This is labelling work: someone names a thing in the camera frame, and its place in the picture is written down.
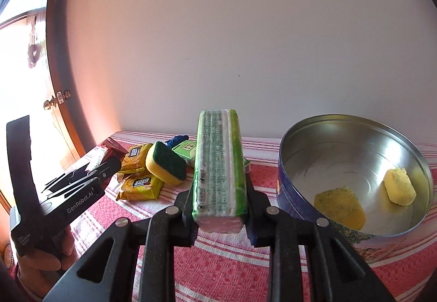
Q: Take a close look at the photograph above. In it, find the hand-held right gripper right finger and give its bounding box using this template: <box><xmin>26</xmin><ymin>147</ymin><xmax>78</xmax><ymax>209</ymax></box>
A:
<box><xmin>244</xmin><ymin>179</ymin><xmax>397</xmax><ymax>302</ymax></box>

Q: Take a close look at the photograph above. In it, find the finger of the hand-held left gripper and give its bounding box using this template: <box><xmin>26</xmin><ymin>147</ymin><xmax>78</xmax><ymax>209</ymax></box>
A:
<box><xmin>70</xmin><ymin>156</ymin><xmax>122</xmax><ymax>184</ymax></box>
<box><xmin>43</xmin><ymin>177</ymin><xmax>100</xmax><ymax>200</ymax></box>

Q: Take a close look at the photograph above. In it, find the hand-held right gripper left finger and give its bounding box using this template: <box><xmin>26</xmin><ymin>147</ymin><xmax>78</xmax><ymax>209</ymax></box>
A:
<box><xmin>41</xmin><ymin>182</ymin><xmax>199</xmax><ymax>302</ymax></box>

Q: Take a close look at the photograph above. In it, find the red snack packet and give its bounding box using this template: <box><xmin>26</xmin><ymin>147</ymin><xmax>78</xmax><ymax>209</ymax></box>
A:
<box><xmin>85</xmin><ymin>141</ymin><xmax>128</xmax><ymax>168</ymax></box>

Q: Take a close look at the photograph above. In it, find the yellow snack packet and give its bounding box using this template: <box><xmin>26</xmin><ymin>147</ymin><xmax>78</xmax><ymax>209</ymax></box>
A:
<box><xmin>116</xmin><ymin>172</ymin><xmax>164</xmax><ymax>202</ymax></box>
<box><xmin>118</xmin><ymin>143</ymin><xmax>153</xmax><ymax>173</ymax></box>

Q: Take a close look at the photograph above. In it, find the round blue cookie tin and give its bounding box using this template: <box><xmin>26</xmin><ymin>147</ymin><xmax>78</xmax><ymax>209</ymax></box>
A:
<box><xmin>277</xmin><ymin>114</ymin><xmax>435</xmax><ymax>260</ymax></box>

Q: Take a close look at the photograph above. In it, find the person's left hand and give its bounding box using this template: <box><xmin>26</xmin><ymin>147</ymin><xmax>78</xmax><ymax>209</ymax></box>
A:
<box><xmin>0</xmin><ymin>224</ymin><xmax>74</xmax><ymax>293</ymax></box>

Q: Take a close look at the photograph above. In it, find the red white striped tablecloth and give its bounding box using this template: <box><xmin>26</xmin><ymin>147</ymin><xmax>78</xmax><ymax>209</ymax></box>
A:
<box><xmin>10</xmin><ymin>131</ymin><xmax>437</xmax><ymax>302</ymax></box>

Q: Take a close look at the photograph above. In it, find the yellow sponge green scouring pad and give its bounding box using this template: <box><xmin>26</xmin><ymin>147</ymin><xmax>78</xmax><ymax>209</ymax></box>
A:
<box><xmin>145</xmin><ymin>141</ymin><xmax>187</xmax><ymax>186</ymax></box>

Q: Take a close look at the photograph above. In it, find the light green tissue pack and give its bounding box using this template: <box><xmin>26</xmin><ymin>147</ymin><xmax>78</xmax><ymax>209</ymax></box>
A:
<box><xmin>171</xmin><ymin>140</ymin><xmax>197</xmax><ymax>166</ymax></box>

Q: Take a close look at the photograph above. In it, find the blue knotted bag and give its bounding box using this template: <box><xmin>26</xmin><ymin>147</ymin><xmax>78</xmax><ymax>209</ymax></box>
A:
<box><xmin>166</xmin><ymin>134</ymin><xmax>190</xmax><ymax>149</ymax></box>

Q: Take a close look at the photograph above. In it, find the brown wooden door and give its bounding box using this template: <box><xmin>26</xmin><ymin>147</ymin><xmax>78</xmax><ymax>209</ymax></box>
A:
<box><xmin>34</xmin><ymin>0</ymin><xmax>120</xmax><ymax>166</ymax></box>

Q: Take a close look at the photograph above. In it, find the hanging ornament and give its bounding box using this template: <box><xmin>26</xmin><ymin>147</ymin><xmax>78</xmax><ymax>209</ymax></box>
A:
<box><xmin>27</xmin><ymin>15</ymin><xmax>42</xmax><ymax>69</ymax></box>

